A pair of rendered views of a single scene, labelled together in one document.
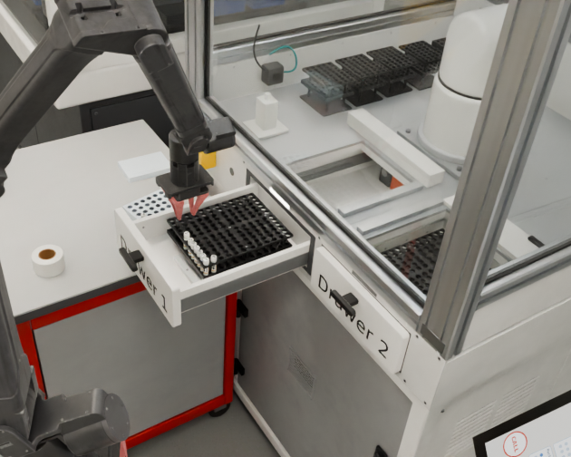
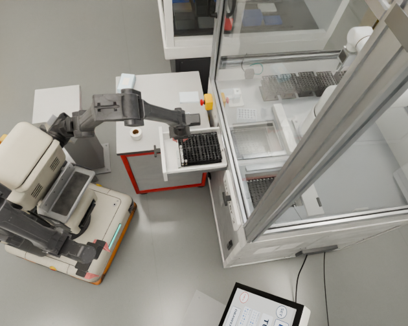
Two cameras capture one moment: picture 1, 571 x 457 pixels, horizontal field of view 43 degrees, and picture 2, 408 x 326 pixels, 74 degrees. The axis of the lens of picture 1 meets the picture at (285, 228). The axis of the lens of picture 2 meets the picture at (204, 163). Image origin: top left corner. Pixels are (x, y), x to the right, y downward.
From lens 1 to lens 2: 0.60 m
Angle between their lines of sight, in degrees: 26
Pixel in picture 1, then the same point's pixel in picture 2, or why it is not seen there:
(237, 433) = (204, 196)
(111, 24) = (111, 114)
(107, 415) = (83, 256)
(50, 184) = (151, 96)
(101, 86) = (184, 53)
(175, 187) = (173, 134)
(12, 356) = (43, 242)
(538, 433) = (252, 301)
